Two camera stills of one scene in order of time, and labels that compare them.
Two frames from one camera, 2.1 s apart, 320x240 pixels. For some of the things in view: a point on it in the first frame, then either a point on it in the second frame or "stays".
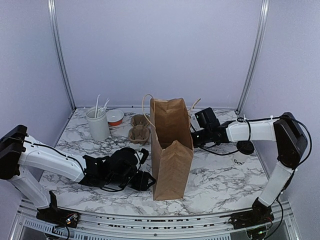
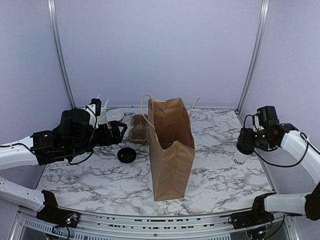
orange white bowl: (114, 117) stays
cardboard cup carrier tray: (140, 133) stays
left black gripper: (141, 184) -> (116, 138)
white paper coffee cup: (239, 158) stays
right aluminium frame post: (254, 54) stays
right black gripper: (198, 146) -> (248, 141)
